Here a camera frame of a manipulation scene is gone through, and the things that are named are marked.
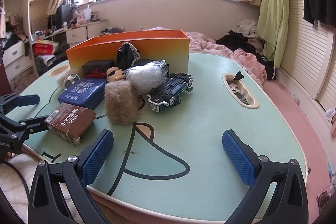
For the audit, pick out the hanging green garment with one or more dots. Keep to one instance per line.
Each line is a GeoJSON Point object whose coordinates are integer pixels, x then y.
{"type": "Point", "coordinates": [273, 8]}

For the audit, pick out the red cardboard box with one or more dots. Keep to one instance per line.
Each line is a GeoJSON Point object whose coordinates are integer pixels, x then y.
{"type": "Point", "coordinates": [46, 47]}

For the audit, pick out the blue tin box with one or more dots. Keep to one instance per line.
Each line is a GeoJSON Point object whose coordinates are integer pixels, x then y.
{"type": "Point", "coordinates": [81, 94]}

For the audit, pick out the white drawer cabinet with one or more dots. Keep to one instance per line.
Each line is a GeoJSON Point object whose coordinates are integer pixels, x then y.
{"type": "Point", "coordinates": [15, 58]}

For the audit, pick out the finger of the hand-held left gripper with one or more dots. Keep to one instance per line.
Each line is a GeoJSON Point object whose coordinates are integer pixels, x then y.
{"type": "Point", "coordinates": [26, 100]}
{"type": "Point", "coordinates": [34, 124]}

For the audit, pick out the white louvred wardrobe door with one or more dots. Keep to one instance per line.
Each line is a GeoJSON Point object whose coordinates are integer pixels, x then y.
{"type": "Point", "coordinates": [312, 50]}

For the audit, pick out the green toy car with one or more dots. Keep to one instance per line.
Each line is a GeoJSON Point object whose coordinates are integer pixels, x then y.
{"type": "Point", "coordinates": [168, 91]}

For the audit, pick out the brown drink carton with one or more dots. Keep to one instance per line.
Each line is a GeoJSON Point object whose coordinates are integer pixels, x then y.
{"type": "Point", "coordinates": [71, 119]}

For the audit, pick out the white nightstand drawer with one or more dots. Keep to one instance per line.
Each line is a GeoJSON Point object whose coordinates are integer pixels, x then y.
{"type": "Point", "coordinates": [76, 35]}

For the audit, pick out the white cup with straw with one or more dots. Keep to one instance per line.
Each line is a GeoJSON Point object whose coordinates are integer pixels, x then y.
{"type": "Point", "coordinates": [86, 13]}

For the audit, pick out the black lace hat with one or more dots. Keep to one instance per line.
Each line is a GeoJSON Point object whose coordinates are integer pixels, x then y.
{"type": "Point", "coordinates": [126, 54]}

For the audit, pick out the black clothes pile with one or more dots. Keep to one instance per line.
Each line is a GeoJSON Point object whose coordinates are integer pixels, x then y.
{"type": "Point", "coordinates": [232, 40]}

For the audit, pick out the patterned clothes heap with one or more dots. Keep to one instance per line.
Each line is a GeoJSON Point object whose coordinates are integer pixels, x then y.
{"type": "Point", "coordinates": [113, 29]}

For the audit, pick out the beige furry ball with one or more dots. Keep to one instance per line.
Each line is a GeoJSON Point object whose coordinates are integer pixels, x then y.
{"type": "Point", "coordinates": [122, 103]}

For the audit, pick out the white clothes pile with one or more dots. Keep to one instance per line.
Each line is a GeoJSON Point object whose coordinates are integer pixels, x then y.
{"type": "Point", "coordinates": [246, 26]}

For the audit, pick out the pink floral quilt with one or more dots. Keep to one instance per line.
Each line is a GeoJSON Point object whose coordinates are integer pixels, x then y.
{"type": "Point", "coordinates": [204, 41]}

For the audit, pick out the bubble wrap bag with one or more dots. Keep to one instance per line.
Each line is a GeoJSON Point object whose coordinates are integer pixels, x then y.
{"type": "Point", "coordinates": [143, 78]}

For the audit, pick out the mint green cartoon desktop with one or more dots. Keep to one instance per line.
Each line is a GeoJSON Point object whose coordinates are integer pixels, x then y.
{"type": "Point", "coordinates": [197, 121]}

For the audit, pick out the doll head figure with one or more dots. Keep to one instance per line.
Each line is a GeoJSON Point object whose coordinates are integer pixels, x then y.
{"type": "Point", "coordinates": [115, 74]}

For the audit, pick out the pink bed sheet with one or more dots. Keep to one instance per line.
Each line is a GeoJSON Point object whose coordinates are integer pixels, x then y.
{"type": "Point", "coordinates": [296, 119]}

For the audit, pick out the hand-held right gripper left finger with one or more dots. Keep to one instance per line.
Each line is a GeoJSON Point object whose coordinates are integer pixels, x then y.
{"type": "Point", "coordinates": [97, 158]}

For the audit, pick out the dark zip pouch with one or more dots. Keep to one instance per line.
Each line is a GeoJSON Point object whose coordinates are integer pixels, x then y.
{"type": "Point", "coordinates": [97, 67]}

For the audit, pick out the orange cardboard box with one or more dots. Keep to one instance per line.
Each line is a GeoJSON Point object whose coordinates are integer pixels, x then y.
{"type": "Point", "coordinates": [152, 48]}

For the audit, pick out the pink garment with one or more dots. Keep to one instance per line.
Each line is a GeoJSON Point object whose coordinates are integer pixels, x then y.
{"type": "Point", "coordinates": [249, 64]}

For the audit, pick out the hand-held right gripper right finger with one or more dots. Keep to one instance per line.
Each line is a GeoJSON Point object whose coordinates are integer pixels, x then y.
{"type": "Point", "coordinates": [239, 161]}

